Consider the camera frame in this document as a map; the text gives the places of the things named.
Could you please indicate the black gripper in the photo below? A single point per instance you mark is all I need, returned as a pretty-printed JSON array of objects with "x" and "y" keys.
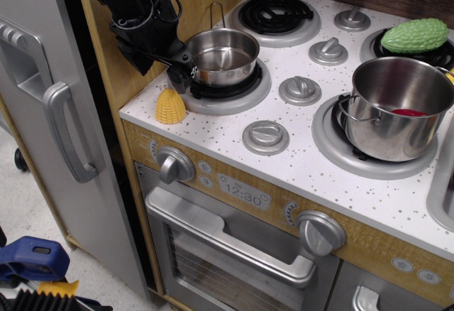
[{"x": 156, "y": 40}]

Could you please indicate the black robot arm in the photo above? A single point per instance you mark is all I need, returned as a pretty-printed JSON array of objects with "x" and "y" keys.
[{"x": 132, "y": 12}]

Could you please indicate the yellow toy corn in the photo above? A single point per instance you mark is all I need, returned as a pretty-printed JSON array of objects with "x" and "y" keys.
[{"x": 170, "y": 108}]

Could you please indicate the front left stove burner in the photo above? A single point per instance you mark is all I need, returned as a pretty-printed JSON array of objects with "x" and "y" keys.
[{"x": 221, "y": 101}]

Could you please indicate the stove burner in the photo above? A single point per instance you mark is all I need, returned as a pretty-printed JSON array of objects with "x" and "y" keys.
[
  {"x": 330, "y": 138},
  {"x": 221, "y": 101},
  {"x": 372, "y": 48},
  {"x": 277, "y": 23}
]

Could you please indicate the small steel pan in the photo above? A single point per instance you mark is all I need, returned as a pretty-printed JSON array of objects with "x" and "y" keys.
[{"x": 223, "y": 56}]

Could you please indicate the back left stove burner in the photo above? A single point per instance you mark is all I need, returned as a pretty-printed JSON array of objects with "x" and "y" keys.
[{"x": 277, "y": 23}]

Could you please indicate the front right stove burner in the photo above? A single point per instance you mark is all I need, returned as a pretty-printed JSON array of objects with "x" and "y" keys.
[{"x": 330, "y": 138}]

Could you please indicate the back right stove burner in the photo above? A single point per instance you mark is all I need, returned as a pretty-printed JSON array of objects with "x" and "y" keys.
[{"x": 372, "y": 48}]

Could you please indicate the left oven dial knob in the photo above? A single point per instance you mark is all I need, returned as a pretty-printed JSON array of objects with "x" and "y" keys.
[{"x": 174, "y": 165}]

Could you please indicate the oven dial knob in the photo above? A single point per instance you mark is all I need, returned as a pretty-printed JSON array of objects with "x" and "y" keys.
[
  {"x": 174, "y": 165},
  {"x": 319, "y": 233}
]

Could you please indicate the grey stovetop knob front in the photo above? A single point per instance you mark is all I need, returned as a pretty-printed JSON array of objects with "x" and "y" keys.
[{"x": 265, "y": 138}]

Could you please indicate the grey stovetop knob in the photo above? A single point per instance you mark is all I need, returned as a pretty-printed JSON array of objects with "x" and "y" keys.
[
  {"x": 265, "y": 138},
  {"x": 328, "y": 53},
  {"x": 300, "y": 91},
  {"x": 353, "y": 20}
]

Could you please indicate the grey stovetop knob middle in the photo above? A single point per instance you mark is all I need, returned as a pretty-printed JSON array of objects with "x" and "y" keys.
[{"x": 300, "y": 91}]

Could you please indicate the grey toy fridge door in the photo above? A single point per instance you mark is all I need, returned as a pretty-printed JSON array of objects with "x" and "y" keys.
[{"x": 39, "y": 49}]

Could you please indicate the grey stovetop knob upper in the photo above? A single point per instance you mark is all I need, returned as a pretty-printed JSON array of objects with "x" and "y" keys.
[{"x": 328, "y": 53}]

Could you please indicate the grey stovetop knob back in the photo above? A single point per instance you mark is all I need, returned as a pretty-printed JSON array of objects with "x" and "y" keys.
[{"x": 353, "y": 20}]

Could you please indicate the black caster wheel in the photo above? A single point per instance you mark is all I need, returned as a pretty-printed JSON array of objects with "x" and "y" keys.
[{"x": 20, "y": 161}]

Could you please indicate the grey oven door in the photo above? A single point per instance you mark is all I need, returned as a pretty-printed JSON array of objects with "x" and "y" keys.
[{"x": 215, "y": 257}]

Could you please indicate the large steel pot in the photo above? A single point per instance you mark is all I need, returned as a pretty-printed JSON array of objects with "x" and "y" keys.
[{"x": 396, "y": 107}]

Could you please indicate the right oven dial knob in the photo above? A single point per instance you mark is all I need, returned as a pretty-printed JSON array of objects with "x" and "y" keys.
[{"x": 319, "y": 233}]

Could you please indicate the red toy in pot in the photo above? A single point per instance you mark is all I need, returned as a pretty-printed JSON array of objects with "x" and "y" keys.
[{"x": 409, "y": 112}]

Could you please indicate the blue clamp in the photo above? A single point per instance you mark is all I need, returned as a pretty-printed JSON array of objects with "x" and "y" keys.
[{"x": 34, "y": 259}]

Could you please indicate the green toy bitter gourd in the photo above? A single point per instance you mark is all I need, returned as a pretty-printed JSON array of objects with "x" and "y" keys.
[{"x": 415, "y": 36}]

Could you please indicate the yellow toy behind pot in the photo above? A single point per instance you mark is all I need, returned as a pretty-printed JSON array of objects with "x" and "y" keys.
[{"x": 449, "y": 76}]

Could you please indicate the grey lower right door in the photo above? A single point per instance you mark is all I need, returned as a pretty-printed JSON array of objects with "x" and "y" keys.
[{"x": 356, "y": 289}]

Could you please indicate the grey fridge door handle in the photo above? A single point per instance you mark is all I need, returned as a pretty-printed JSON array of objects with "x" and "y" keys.
[{"x": 54, "y": 100}]

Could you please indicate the grey oven door handle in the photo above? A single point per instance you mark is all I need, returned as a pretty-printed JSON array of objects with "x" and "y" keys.
[{"x": 208, "y": 228}]

